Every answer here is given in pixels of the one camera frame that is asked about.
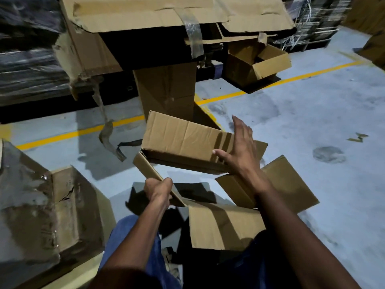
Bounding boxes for person's left forearm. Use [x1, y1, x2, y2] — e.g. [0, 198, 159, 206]
[96, 198, 172, 289]

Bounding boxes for brown cardboard box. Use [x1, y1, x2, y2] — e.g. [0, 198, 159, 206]
[224, 42, 292, 88]

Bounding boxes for person's right hand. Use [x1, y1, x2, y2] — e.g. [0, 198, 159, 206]
[212, 115, 270, 195]

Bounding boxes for person's left hand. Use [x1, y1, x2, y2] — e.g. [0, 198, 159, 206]
[144, 177, 174, 210]

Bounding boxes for torn tape scrap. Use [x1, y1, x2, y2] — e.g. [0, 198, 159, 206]
[346, 132, 369, 143]

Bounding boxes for taped shiny cardboard box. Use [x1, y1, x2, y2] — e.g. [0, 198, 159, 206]
[0, 140, 61, 268]

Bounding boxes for cardboard box with torn surface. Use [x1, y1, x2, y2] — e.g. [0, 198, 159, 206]
[132, 110, 320, 252]

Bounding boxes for person's right forearm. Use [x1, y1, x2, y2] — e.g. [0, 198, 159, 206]
[255, 183, 361, 289]

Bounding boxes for upright brown cardboard sheet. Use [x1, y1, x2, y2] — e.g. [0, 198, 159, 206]
[133, 61, 222, 130]

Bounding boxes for person's blue jeans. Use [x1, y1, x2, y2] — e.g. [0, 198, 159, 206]
[97, 215, 271, 289]

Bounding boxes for hanging brown tape strip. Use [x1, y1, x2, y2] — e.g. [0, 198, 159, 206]
[91, 84, 127, 162]

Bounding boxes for person's left woven shoe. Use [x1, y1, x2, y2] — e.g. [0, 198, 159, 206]
[162, 246, 182, 283]

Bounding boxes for pile of brown cardboard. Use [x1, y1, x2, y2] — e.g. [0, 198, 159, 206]
[53, 0, 297, 100]

